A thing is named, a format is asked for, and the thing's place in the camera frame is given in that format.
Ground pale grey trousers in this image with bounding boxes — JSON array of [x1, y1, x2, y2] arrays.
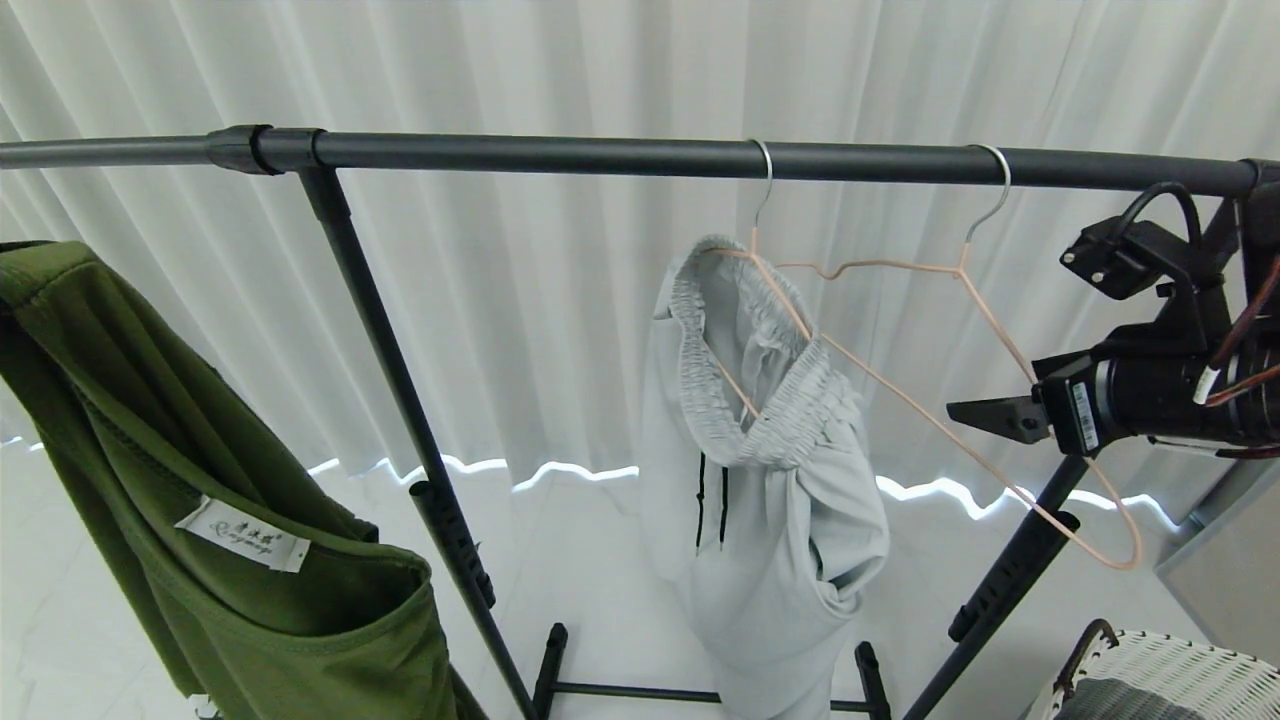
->
[[638, 235, 891, 720]]

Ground pink clothes hanger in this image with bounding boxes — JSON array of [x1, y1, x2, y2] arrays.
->
[[705, 140, 816, 421], [775, 145, 1143, 571]]

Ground white laundry basket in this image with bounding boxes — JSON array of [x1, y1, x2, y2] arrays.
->
[[1025, 618, 1280, 720]]

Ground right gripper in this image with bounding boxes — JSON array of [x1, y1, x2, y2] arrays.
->
[[947, 345, 1216, 456]]

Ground green garment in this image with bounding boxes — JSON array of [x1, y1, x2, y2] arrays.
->
[[0, 240, 489, 720]]

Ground white curtain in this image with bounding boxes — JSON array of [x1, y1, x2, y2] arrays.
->
[[0, 0, 1280, 521]]

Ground black clothes rack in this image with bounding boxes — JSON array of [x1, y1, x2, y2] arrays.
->
[[0, 125, 1280, 720]]

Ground black cable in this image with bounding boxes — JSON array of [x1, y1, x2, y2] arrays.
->
[[1115, 182, 1204, 266]]

